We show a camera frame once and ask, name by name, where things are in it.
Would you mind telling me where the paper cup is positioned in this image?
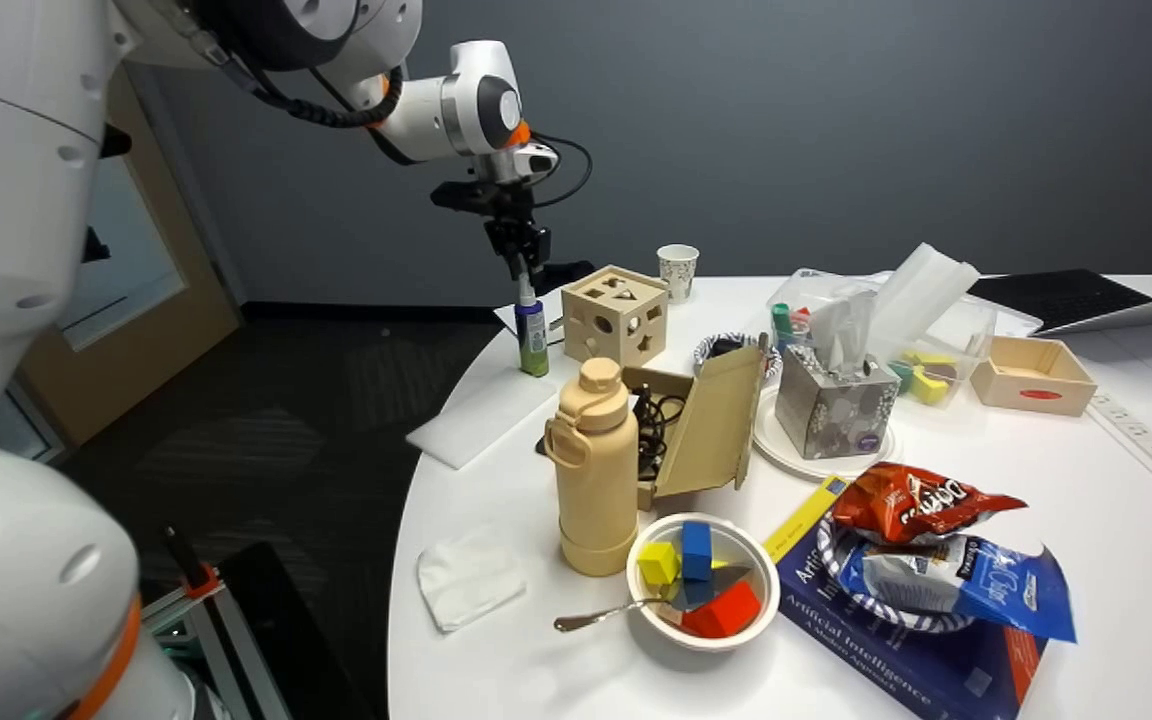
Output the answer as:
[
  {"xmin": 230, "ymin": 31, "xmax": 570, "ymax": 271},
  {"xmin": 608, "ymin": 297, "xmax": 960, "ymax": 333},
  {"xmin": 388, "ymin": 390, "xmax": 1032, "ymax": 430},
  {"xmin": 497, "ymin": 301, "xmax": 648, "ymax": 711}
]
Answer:
[{"xmin": 654, "ymin": 246, "xmax": 700, "ymax": 304}]

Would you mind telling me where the yellow toy block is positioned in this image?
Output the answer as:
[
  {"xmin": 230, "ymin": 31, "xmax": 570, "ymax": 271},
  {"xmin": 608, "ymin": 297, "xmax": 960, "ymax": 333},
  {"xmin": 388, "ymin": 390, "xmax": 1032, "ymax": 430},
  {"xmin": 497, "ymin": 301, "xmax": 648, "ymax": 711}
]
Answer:
[{"xmin": 635, "ymin": 540, "xmax": 679, "ymax": 593}]

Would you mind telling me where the yellow ruler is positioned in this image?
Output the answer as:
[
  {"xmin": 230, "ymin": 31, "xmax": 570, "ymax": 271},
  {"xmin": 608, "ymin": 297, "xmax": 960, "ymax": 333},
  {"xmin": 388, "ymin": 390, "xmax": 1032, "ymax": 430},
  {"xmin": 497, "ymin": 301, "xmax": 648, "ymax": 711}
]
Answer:
[{"xmin": 763, "ymin": 477, "xmax": 844, "ymax": 560}]

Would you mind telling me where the laptop computer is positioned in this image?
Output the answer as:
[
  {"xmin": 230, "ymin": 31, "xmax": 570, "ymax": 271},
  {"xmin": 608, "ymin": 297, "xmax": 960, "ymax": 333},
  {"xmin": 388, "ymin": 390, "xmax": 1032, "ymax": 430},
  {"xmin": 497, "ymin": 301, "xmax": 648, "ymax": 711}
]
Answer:
[{"xmin": 971, "ymin": 267, "xmax": 1152, "ymax": 337}]

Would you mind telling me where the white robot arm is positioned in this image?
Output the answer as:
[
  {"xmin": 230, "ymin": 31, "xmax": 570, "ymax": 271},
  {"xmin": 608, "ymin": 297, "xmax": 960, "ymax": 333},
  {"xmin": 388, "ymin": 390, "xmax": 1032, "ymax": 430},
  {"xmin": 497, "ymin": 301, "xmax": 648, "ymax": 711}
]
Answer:
[{"xmin": 0, "ymin": 0, "xmax": 557, "ymax": 720}]

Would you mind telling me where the metal spoon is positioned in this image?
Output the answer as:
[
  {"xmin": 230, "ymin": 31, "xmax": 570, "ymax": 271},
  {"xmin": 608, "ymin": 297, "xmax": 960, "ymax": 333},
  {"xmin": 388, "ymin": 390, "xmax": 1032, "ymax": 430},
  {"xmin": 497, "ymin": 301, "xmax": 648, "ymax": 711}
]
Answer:
[{"xmin": 552, "ymin": 599, "xmax": 641, "ymax": 633}]

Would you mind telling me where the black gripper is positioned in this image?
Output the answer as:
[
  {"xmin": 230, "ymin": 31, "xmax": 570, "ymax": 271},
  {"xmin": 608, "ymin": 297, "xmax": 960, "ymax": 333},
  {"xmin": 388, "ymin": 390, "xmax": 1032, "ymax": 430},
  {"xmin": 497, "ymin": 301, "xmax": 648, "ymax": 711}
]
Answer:
[{"xmin": 431, "ymin": 182, "xmax": 552, "ymax": 301}]

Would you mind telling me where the white bowl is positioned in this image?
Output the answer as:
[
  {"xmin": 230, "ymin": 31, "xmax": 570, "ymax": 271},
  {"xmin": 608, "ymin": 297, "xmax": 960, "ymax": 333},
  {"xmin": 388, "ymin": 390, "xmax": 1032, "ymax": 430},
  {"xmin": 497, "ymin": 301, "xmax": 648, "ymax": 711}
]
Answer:
[{"xmin": 624, "ymin": 513, "xmax": 780, "ymax": 662}]

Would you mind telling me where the small spray bottle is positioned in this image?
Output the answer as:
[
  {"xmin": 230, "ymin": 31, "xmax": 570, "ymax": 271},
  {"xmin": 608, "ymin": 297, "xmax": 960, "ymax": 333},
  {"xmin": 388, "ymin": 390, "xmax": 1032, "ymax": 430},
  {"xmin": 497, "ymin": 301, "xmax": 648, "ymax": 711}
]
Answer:
[{"xmin": 511, "ymin": 277, "xmax": 547, "ymax": 377}]

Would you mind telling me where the blue plastic bag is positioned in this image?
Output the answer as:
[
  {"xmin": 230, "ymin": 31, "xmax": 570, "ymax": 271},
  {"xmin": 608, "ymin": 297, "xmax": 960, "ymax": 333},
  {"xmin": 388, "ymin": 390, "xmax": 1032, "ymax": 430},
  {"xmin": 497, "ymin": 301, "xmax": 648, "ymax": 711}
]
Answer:
[{"xmin": 780, "ymin": 520, "xmax": 1076, "ymax": 720}]

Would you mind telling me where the wooden shape sorter box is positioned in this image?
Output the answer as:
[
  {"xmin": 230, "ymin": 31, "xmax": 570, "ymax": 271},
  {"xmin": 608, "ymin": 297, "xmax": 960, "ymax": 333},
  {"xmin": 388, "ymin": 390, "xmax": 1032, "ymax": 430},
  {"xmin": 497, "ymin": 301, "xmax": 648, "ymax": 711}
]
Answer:
[{"xmin": 560, "ymin": 265, "xmax": 667, "ymax": 370}]

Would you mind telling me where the open cardboard box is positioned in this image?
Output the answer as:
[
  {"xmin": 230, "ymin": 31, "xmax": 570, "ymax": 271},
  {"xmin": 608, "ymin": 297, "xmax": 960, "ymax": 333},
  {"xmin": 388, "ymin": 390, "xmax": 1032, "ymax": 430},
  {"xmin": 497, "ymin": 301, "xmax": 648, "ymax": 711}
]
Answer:
[{"xmin": 624, "ymin": 339, "xmax": 763, "ymax": 513}]

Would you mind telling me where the white paper sheet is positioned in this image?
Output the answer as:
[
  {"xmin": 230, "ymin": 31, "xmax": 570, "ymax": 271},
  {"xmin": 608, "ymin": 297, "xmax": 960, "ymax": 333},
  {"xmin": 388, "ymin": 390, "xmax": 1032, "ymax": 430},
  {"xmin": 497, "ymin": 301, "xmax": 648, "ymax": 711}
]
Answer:
[{"xmin": 408, "ymin": 377, "xmax": 552, "ymax": 467}]

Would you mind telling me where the orange chip bag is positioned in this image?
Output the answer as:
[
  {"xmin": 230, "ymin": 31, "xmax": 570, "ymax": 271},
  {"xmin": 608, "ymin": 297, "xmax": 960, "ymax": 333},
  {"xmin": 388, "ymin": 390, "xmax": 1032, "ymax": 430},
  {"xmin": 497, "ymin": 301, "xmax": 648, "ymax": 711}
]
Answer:
[{"xmin": 832, "ymin": 462, "xmax": 1018, "ymax": 547}]

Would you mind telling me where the grey tissue box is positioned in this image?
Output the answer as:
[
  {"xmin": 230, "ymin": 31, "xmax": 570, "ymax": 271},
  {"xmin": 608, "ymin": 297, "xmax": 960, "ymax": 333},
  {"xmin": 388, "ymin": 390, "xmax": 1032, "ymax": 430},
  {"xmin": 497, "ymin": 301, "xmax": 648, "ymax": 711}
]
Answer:
[{"xmin": 775, "ymin": 292, "xmax": 900, "ymax": 462}]

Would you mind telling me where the folded white cloth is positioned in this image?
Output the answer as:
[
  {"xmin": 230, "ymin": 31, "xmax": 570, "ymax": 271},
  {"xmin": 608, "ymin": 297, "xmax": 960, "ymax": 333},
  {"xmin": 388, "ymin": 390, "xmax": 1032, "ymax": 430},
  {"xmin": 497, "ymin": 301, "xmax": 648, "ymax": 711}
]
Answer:
[{"xmin": 416, "ymin": 535, "xmax": 529, "ymax": 638}]

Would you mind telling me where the blue toy block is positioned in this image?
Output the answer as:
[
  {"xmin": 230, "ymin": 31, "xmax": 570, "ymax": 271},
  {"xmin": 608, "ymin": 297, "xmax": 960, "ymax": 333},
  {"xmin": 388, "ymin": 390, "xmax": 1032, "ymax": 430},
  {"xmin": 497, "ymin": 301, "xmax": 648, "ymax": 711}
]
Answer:
[{"xmin": 676, "ymin": 520, "xmax": 713, "ymax": 585}]

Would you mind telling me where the red toy block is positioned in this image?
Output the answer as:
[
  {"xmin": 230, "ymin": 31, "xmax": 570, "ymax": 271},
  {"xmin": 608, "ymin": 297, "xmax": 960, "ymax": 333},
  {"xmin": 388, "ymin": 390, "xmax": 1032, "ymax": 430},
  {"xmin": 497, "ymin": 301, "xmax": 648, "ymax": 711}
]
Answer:
[{"xmin": 685, "ymin": 582, "xmax": 761, "ymax": 639}]

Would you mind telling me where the small wooden tray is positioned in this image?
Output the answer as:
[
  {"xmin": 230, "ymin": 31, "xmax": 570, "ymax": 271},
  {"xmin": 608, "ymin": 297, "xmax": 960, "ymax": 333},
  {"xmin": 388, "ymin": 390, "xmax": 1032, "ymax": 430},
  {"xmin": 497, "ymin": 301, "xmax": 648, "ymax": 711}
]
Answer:
[{"xmin": 971, "ymin": 337, "xmax": 1094, "ymax": 415}]

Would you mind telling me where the tan water bottle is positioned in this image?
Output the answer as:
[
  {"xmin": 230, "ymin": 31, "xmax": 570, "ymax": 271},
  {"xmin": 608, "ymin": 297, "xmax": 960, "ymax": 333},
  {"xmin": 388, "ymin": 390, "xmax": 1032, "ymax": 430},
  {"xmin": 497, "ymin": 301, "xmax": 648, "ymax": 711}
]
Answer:
[{"xmin": 544, "ymin": 355, "xmax": 641, "ymax": 576}]

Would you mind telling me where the clear plastic container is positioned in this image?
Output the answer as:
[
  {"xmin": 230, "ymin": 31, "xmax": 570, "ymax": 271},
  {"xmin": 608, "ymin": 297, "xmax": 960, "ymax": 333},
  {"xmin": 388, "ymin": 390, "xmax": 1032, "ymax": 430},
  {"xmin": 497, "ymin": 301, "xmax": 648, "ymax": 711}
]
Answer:
[{"xmin": 772, "ymin": 246, "xmax": 990, "ymax": 405}]

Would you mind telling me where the wooden door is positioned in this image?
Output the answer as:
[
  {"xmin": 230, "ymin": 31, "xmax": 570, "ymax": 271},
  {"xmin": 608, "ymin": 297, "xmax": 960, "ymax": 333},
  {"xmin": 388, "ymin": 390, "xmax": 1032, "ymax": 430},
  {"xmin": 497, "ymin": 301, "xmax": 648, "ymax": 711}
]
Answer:
[{"xmin": 16, "ymin": 75, "xmax": 238, "ymax": 447}]

